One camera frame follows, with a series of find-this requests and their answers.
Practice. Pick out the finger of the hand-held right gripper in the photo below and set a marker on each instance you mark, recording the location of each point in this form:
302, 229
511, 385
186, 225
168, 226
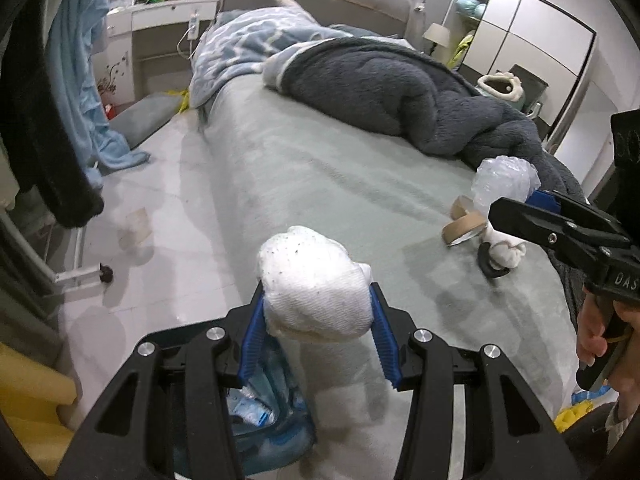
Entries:
545, 201
530, 222

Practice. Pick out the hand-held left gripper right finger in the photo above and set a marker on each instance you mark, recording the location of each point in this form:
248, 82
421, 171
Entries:
387, 345

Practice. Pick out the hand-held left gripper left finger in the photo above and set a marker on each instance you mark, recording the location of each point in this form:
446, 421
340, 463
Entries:
250, 345

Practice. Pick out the white sock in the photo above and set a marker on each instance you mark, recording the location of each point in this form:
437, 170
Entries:
310, 280
507, 250

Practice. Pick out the clear bubble wrap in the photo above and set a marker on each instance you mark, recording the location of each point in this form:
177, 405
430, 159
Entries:
505, 182

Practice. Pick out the black tape roll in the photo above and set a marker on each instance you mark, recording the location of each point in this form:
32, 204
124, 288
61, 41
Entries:
490, 262

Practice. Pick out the blue tissue packet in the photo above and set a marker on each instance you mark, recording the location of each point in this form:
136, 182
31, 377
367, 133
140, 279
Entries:
250, 415

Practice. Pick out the tall cardboard tape roll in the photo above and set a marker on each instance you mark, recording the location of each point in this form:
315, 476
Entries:
461, 205

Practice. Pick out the dark blue trash bin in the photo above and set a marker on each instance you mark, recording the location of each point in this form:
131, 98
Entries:
280, 435

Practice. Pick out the person's right hand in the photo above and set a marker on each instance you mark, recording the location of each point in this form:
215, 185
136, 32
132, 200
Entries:
587, 327

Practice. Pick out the white door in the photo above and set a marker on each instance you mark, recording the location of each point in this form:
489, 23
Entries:
585, 130

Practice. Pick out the green white plush pet bed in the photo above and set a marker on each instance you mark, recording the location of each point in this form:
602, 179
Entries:
500, 89

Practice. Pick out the black chair with white armrest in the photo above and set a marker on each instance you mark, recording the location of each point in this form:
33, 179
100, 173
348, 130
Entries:
532, 80

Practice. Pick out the yellow and blue item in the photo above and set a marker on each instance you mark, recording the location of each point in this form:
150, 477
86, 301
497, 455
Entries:
572, 417

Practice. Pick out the white wardrobe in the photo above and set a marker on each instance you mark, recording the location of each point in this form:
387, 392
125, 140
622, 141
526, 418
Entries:
540, 35

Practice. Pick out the bed with grey headboard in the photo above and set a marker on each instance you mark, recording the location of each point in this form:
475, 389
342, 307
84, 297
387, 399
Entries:
325, 185

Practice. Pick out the yellow-green hanging garment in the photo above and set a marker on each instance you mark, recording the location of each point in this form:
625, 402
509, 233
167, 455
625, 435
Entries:
460, 50

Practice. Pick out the person's dark trousers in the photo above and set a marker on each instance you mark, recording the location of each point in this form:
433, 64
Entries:
605, 450

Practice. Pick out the dark grey fluffy blanket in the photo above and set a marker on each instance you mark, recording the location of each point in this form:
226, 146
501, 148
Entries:
380, 90

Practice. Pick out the bedside lamp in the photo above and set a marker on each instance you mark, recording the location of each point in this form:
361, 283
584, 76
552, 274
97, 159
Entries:
436, 34

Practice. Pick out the yellow foam block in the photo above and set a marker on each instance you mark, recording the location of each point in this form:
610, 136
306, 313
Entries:
35, 385

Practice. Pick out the grey hanging jacket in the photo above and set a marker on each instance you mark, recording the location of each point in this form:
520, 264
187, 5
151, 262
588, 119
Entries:
30, 290

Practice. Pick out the grey floor cushion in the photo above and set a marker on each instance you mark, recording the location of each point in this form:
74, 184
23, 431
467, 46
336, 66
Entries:
142, 120

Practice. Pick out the yellow cloth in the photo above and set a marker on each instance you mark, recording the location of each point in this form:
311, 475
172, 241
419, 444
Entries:
180, 99

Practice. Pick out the small red item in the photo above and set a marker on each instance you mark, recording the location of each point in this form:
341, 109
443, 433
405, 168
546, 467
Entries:
108, 111

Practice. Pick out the black hanging garment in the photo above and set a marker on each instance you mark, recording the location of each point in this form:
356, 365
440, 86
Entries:
55, 135

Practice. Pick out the blue patterned duvet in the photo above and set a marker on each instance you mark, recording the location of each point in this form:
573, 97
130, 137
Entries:
250, 40

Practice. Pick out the white pillow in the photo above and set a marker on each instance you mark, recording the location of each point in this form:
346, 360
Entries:
295, 5

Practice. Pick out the white power strip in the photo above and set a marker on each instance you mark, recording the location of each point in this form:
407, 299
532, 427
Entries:
194, 25

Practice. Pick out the light blue hanging blanket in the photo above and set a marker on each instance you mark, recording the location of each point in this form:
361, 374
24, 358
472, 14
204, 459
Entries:
80, 60

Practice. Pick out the white dressing table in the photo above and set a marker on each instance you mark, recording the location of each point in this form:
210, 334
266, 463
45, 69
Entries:
150, 15

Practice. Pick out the white clothes rack frame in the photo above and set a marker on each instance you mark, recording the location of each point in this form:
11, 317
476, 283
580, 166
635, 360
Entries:
75, 275

